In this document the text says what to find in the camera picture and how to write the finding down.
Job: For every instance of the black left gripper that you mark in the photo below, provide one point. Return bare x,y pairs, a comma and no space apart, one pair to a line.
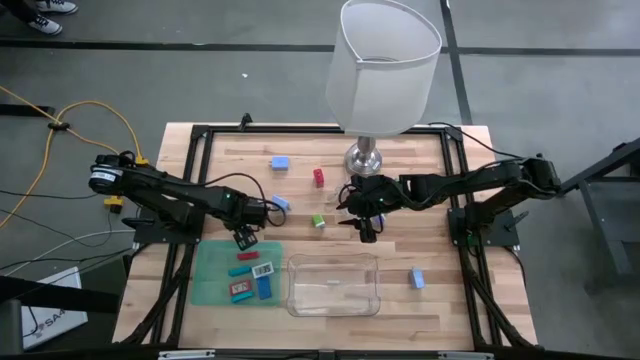
247,212

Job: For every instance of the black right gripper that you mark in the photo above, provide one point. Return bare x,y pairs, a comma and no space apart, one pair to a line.
377,195

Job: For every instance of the green wall charger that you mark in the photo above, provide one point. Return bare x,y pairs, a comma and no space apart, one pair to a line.
318,220

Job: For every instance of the red plastic bar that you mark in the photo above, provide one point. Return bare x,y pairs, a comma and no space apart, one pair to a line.
248,256

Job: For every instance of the red wall charger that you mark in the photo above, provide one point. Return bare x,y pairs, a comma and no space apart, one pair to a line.
318,177

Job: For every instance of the large blue three-port charger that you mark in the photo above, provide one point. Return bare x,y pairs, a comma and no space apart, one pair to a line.
280,163

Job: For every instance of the white digital clock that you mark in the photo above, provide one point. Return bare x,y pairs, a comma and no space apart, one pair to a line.
262,270

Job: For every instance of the red digital clock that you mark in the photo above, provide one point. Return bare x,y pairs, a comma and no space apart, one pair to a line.
241,287

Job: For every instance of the blue plastic block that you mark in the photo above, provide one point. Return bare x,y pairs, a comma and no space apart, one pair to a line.
263,287

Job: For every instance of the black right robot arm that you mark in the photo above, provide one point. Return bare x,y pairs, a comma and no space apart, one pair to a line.
475,182

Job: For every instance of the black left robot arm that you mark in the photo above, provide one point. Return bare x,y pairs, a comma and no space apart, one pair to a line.
170,192

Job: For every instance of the green cutting mat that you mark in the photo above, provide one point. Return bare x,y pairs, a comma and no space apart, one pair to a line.
215,280

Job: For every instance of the clear plastic bin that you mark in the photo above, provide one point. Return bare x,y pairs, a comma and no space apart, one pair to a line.
332,300

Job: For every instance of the small black clamp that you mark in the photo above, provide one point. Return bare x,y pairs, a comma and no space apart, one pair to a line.
245,120

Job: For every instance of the white shade silver table lamp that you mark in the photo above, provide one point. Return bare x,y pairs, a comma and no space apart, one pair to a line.
380,75

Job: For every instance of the black metal beam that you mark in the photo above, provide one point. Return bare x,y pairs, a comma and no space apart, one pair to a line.
50,295

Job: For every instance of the white printed sign board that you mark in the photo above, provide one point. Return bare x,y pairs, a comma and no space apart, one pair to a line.
50,320

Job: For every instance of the black flat bar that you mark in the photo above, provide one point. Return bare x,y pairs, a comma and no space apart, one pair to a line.
25,110

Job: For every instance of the black metal side stand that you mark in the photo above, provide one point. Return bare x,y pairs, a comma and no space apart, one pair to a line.
610,225

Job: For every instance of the person's shoe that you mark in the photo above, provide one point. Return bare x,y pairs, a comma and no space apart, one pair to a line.
56,6
45,25

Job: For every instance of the person's leg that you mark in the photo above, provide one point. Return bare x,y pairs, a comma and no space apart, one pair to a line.
20,7

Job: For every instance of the black aluminium table frame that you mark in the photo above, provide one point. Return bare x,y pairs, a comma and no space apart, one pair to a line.
325,130

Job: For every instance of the pale blue wall charger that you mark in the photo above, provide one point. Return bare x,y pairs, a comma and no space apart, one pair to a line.
416,278

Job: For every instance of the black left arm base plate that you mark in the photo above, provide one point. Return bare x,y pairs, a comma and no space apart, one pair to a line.
150,232

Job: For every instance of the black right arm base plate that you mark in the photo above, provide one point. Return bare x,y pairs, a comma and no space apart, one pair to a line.
495,237

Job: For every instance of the silver metal bracket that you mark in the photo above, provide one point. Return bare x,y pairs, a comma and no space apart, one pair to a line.
465,356
185,355

